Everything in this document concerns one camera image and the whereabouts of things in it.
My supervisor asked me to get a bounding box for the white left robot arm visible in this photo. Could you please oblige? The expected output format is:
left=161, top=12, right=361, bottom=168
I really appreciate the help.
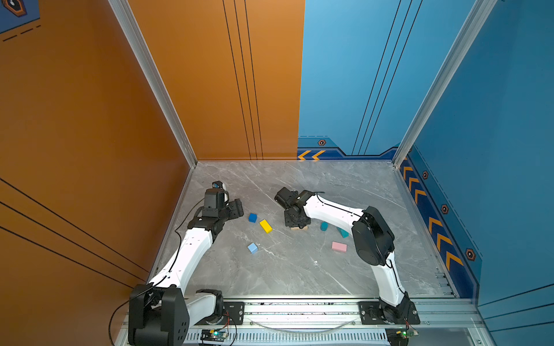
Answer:
left=128, top=181, right=244, bottom=345

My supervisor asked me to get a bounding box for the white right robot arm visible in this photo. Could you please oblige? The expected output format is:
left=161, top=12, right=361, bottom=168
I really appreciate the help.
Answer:
left=274, top=187, right=421, bottom=324

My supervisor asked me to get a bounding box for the yellow wood block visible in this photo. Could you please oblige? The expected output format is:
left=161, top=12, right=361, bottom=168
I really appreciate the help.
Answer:
left=260, top=220, right=273, bottom=234

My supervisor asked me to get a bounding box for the pink wood block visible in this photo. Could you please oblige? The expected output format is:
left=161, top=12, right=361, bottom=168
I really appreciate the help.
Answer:
left=331, top=242, right=348, bottom=253

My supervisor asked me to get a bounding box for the teal wood block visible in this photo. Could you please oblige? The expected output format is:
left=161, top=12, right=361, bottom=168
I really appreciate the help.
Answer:
left=338, top=229, right=349, bottom=238

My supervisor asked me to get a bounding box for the dark blue cube near left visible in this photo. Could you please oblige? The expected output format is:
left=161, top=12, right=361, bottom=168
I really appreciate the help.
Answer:
left=248, top=213, right=258, bottom=223

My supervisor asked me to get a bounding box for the light blue cube left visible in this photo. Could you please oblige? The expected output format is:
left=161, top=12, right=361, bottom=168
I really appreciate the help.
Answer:
left=248, top=243, right=258, bottom=255

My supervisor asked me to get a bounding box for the left circuit board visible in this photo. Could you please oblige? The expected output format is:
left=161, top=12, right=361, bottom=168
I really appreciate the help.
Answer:
left=200, top=330, right=229, bottom=344

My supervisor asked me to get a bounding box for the circuit board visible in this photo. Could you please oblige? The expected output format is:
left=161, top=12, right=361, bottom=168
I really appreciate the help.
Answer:
left=200, top=330, right=229, bottom=344
left=396, top=327, right=419, bottom=339

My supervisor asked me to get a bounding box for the right circuit board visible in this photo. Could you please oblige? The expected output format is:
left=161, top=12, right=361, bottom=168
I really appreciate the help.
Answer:
left=396, top=327, right=419, bottom=339

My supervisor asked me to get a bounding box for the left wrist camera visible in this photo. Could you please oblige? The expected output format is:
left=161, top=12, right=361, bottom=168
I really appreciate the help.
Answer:
left=211, top=181, right=227, bottom=193

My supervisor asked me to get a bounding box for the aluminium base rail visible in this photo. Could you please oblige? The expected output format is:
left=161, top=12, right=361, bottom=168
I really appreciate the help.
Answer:
left=183, top=296, right=495, bottom=345

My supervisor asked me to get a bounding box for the aluminium corner post left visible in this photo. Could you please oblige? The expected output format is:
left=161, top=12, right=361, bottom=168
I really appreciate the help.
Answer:
left=108, top=0, right=198, bottom=170

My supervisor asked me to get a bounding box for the aluminium corner post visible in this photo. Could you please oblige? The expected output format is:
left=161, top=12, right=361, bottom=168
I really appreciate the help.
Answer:
left=392, top=0, right=497, bottom=170
left=108, top=0, right=198, bottom=170

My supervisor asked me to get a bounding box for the aluminium corner post right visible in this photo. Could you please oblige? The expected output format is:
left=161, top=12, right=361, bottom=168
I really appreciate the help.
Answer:
left=392, top=0, right=497, bottom=170

